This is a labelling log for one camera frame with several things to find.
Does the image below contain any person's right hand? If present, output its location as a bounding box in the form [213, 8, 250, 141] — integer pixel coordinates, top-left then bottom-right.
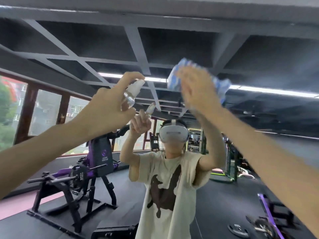
[177, 66, 226, 118]

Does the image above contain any person's left hand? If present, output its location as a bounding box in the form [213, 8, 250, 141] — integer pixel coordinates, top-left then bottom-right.
[75, 72, 146, 141]

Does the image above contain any blue and white cloth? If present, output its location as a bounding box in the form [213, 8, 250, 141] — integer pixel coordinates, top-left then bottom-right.
[166, 58, 233, 105]

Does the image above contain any clear spray bottle white nozzle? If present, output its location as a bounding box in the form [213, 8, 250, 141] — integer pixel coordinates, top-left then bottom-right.
[121, 79, 146, 113]

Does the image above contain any person's right forearm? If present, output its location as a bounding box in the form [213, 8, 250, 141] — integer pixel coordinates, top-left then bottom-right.
[197, 105, 319, 238]

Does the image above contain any person's left forearm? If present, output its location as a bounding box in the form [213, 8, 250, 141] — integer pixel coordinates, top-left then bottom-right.
[0, 116, 88, 200]

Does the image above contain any purple and black gym machine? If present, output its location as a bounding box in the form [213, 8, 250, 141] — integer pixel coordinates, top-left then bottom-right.
[26, 125, 130, 234]

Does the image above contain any long ceiling light strip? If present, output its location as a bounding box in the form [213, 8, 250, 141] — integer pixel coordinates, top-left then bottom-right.
[229, 85, 319, 98]

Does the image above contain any black padded bench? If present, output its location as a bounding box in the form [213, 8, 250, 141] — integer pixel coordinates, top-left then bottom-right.
[91, 222, 139, 239]

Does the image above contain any purple and black barbell rack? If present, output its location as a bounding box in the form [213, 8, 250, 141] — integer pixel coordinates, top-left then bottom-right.
[245, 193, 303, 239]

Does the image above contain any black weight plate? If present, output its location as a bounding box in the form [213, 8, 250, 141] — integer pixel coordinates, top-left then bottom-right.
[227, 223, 250, 239]

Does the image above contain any green frame gym machine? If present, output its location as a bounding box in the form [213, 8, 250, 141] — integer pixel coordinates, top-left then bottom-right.
[224, 139, 241, 183]

